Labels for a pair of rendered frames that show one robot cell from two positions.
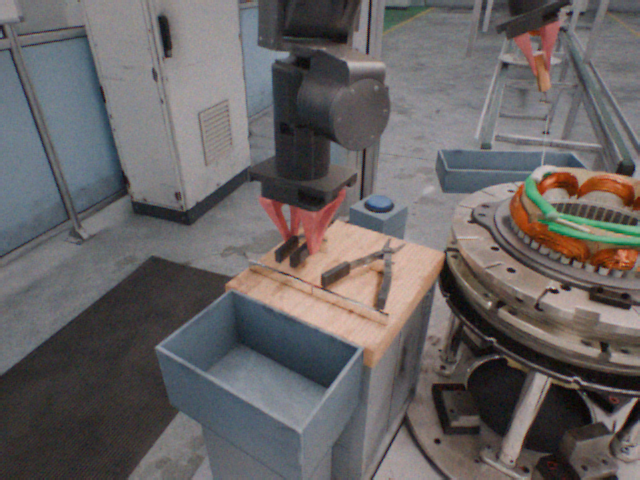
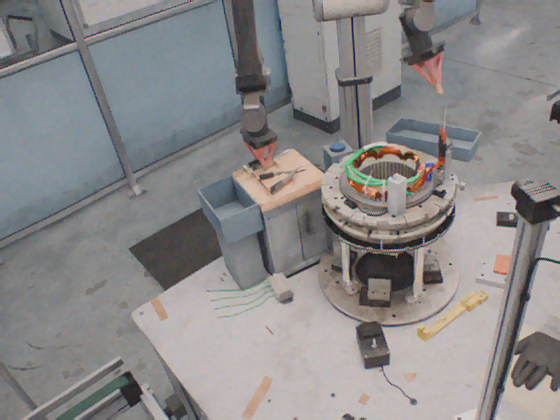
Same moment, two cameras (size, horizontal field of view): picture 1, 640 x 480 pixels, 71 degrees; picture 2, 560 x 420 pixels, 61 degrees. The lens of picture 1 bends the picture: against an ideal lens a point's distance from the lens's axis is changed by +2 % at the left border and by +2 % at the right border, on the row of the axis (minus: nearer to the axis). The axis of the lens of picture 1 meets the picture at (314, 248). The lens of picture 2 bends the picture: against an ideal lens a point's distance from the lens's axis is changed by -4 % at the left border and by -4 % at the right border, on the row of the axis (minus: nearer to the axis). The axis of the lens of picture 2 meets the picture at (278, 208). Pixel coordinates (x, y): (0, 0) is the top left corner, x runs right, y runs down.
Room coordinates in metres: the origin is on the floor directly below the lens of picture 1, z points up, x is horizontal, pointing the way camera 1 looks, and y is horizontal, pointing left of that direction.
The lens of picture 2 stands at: (-0.49, -0.67, 1.80)
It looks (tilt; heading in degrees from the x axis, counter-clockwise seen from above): 37 degrees down; 35
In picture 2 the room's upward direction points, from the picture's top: 10 degrees counter-clockwise
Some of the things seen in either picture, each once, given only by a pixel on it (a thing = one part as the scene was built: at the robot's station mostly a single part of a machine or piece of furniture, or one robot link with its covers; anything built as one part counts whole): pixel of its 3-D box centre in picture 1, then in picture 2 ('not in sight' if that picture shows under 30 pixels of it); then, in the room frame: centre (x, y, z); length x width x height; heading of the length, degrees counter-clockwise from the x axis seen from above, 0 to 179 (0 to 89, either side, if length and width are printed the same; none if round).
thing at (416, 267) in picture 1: (340, 275); (278, 178); (0.43, -0.03, 1.05); 0.20 x 0.19 x 0.02; 147
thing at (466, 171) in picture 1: (494, 228); (431, 172); (0.77, -0.36, 0.92); 0.25 x 0.11 x 0.28; 85
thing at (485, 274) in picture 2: not in sight; (496, 267); (0.56, -0.60, 0.79); 0.12 x 0.09 x 0.02; 3
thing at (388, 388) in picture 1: (337, 358); (285, 219); (0.43, -0.03, 0.91); 0.19 x 0.19 x 0.26; 57
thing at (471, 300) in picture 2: not in sight; (454, 312); (0.36, -0.54, 0.80); 0.22 x 0.04 x 0.03; 152
